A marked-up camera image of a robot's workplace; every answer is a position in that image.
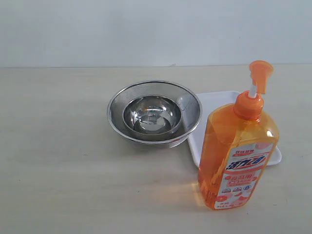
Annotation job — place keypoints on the orange dish soap pump bottle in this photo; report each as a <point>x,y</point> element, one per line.
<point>239,141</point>

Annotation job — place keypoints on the small stainless steel bowl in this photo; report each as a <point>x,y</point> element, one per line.
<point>152,115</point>

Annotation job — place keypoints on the steel mesh strainer bowl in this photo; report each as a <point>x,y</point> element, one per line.
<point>185,98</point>

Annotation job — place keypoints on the white rectangular plastic tray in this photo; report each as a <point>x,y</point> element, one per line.
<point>210,101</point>

